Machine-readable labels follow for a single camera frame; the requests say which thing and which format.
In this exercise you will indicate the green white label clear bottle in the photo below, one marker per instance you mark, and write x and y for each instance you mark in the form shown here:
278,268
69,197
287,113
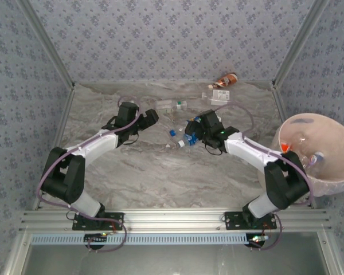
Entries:
172,106

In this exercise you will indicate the blue cap clear bottle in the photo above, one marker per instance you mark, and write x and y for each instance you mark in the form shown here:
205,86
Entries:
172,132

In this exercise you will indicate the round pale waste bin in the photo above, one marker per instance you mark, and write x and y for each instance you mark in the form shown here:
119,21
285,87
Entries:
276,134

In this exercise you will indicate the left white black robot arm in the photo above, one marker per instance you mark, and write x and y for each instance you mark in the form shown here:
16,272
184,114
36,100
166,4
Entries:
100,141

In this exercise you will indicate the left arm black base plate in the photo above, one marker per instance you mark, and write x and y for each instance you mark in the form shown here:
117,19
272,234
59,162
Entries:
114,220

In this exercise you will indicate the orange label plastic bottle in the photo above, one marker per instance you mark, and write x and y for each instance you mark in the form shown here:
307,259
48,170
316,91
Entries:
285,148

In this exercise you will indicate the blue label water bottle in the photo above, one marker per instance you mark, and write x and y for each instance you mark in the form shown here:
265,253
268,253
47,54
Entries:
192,139

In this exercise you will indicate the right small control board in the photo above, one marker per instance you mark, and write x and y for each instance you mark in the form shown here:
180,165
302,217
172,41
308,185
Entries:
258,239

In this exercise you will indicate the small control board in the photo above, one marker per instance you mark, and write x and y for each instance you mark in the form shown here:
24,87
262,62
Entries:
96,238
258,239

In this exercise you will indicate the aluminium extrusion mounting rail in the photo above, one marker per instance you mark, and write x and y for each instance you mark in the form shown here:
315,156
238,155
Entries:
175,220

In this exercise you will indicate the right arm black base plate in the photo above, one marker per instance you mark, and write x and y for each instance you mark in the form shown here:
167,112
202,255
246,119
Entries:
233,222

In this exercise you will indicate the square clear white-label bottle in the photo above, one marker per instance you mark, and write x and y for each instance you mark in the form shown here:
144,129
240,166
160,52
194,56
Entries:
220,96

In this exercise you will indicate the aluminium frame leg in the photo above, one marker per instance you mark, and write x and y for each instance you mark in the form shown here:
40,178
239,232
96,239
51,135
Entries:
17,255
329,255

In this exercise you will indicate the brown label drink bottle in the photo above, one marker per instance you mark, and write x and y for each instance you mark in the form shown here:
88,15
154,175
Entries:
226,79

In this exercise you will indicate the aluminium frame post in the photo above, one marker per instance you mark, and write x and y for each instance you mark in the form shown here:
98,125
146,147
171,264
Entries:
298,43
48,43

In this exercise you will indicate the left small control board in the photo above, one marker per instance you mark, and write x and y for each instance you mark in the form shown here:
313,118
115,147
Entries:
96,238

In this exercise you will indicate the grey metal panel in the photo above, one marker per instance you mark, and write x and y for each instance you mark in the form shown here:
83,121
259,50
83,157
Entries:
175,260

